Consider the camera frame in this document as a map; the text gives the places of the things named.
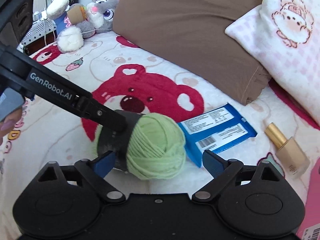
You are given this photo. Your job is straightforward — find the patterned grey box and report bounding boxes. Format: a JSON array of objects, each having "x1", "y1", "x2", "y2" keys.
[{"x1": 17, "y1": 19, "x2": 56, "y2": 52}]

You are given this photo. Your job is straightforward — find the brown pillow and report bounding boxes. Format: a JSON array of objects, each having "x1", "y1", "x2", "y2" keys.
[{"x1": 113, "y1": 0, "x2": 271, "y2": 105}]

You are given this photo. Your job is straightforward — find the pink checkered cartoon pillow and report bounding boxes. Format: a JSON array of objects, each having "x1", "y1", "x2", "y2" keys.
[{"x1": 225, "y1": 0, "x2": 319, "y2": 122}]

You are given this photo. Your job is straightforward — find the grey bunny plush toy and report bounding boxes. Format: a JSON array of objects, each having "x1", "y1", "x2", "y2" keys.
[{"x1": 46, "y1": 0, "x2": 119, "y2": 38}]

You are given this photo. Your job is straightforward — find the gold cap foundation bottle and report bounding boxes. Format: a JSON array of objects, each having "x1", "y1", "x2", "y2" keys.
[{"x1": 265, "y1": 123, "x2": 310, "y2": 179}]

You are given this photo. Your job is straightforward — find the white fluffy plush ball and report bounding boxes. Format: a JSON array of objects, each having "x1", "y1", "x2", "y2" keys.
[{"x1": 57, "y1": 25, "x2": 84, "y2": 53}]

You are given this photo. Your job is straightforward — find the green yarn ball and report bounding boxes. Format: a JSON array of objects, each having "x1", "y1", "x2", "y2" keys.
[{"x1": 95, "y1": 110, "x2": 186, "y2": 180}]

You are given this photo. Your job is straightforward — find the pink storage box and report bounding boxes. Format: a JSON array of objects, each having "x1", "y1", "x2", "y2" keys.
[{"x1": 297, "y1": 159, "x2": 320, "y2": 240}]

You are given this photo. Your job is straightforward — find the blue snack packet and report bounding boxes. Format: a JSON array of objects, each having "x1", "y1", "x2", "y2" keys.
[{"x1": 178, "y1": 103, "x2": 257, "y2": 167}]

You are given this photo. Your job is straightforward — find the bear pattern white blanket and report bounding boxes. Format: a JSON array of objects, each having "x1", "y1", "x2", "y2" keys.
[{"x1": 1, "y1": 32, "x2": 319, "y2": 239}]

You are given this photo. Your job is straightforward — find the person hand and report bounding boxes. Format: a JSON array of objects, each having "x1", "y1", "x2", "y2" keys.
[{"x1": 0, "y1": 107, "x2": 22, "y2": 144}]

